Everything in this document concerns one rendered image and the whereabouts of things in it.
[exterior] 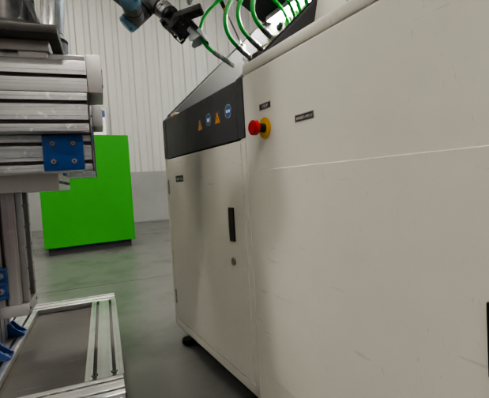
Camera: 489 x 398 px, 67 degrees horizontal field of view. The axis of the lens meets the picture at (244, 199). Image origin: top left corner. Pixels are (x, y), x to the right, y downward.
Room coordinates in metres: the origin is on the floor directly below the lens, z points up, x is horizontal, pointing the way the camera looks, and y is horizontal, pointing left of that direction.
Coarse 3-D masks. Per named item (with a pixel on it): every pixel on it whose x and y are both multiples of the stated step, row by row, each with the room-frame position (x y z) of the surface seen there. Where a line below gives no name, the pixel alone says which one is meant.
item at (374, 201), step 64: (320, 0) 1.11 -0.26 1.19; (384, 0) 0.59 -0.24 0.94; (448, 0) 0.50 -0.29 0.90; (320, 64) 0.73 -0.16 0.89; (384, 64) 0.60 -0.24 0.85; (448, 64) 0.51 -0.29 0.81; (320, 128) 0.73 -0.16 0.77; (384, 128) 0.60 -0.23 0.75; (448, 128) 0.51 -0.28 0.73; (256, 192) 0.95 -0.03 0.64; (320, 192) 0.74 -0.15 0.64; (384, 192) 0.60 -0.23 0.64; (448, 192) 0.51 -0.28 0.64; (256, 256) 0.97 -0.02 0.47; (320, 256) 0.75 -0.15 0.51; (384, 256) 0.61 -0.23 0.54; (448, 256) 0.51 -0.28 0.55; (320, 320) 0.76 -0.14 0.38; (384, 320) 0.61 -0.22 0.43; (448, 320) 0.52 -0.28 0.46; (320, 384) 0.77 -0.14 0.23; (384, 384) 0.62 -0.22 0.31; (448, 384) 0.52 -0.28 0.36
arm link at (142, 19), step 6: (144, 6) 1.50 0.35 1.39; (144, 12) 1.51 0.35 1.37; (120, 18) 1.50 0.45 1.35; (126, 18) 1.49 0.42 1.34; (132, 18) 1.46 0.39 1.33; (138, 18) 1.48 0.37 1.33; (144, 18) 1.52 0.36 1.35; (126, 24) 1.50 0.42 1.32; (132, 24) 1.50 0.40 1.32; (138, 24) 1.52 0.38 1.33; (132, 30) 1.52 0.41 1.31
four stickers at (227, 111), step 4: (228, 104) 1.06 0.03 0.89; (224, 108) 1.09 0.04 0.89; (228, 108) 1.06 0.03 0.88; (216, 112) 1.13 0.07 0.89; (224, 112) 1.09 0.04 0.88; (228, 112) 1.07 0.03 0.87; (208, 116) 1.19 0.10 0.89; (216, 116) 1.13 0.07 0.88; (228, 116) 1.07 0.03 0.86; (200, 120) 1.25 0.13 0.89; (208, 120) 1.19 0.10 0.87; (216, 120) 1.14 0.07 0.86; (200, 124) 1.25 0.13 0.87; (208, 124) 1.19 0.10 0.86; (216, 124) 1.14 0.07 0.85; (200, 128) 1.25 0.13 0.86
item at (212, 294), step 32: (192, 160) 1.33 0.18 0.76; (224, 160) 1.11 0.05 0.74; (192, 192) 1.35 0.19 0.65; (224, 192) 1.12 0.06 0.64; (192, 224) 1.36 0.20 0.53; (224, 224) 1.13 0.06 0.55; (192, 256) 1.38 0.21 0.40; (224, 256) 1.14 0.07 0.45; (192, 288) 1.40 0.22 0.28; (224, 288) 1.15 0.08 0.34; (192, 320) 1.42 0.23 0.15; (224, 320) 1.17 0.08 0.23; (224, 352) 1.18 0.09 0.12
